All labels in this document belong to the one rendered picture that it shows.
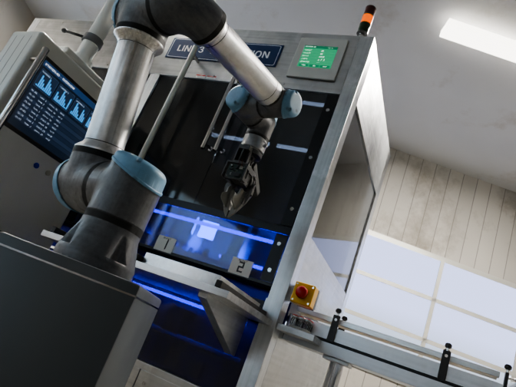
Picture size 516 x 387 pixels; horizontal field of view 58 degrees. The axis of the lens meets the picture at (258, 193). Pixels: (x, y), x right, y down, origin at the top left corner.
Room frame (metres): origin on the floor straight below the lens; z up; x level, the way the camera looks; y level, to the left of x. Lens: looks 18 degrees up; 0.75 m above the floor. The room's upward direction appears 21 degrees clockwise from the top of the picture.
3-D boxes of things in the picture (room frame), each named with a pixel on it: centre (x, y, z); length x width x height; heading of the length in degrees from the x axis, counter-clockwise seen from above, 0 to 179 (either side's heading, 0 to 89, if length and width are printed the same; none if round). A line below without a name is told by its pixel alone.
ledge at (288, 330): (1.61, -0.31, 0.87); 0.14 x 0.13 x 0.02; 154
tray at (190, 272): (1.48, 0.05, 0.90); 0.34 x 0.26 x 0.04; 153
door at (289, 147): (1.71, 0.03, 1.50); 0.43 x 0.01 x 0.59; 64
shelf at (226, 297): (1.60, 0.18, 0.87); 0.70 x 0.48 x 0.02; 64
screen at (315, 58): (1.66, -0.03, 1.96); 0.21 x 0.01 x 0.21; 64
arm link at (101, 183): (0.90, 0.24, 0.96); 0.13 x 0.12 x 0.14; 49
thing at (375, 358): (1.58, -0.60, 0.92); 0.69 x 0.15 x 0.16; 64
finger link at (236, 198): (1.28, 0.05, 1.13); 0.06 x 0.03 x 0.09; 154
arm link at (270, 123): (1.29, 0.07, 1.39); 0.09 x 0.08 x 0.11; 139
